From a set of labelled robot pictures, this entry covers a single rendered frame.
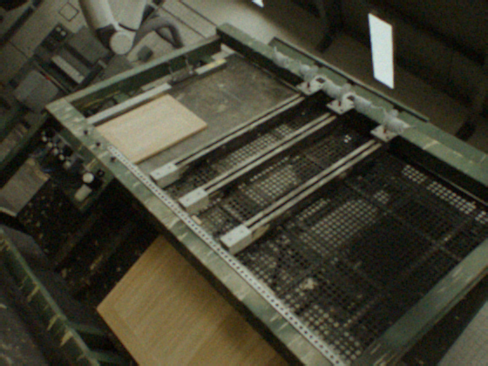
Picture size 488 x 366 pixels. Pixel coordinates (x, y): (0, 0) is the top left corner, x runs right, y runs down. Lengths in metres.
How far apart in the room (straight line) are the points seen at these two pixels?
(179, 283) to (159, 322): 0.20
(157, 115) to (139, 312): 1.08
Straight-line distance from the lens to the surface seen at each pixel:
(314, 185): 2.53
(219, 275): 2.18
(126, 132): 2.94
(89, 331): 2.71
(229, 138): 2.74
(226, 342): 2.38
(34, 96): 3.00
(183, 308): 2.51
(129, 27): 1.92
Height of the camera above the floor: 1.06
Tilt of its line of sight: 3 degrees up
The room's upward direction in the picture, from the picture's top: 40 degrees clockwise
